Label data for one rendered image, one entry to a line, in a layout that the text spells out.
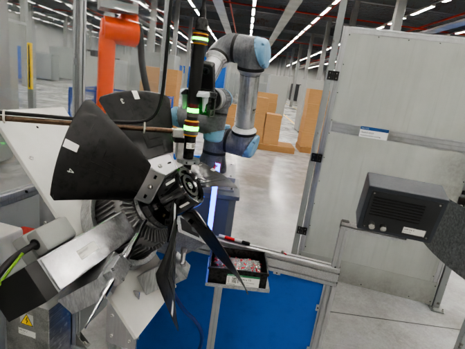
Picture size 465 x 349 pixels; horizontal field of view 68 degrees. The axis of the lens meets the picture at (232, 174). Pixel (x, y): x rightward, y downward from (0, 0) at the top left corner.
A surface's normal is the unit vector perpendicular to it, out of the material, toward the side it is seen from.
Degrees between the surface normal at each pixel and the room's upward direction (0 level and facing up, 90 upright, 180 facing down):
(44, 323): 90
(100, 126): 72
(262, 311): 90
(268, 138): 90
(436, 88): 90
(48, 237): 50
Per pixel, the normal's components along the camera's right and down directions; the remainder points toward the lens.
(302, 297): -0.25, 0.22
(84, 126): 0.81, -0.05
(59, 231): 0.82, -0.47
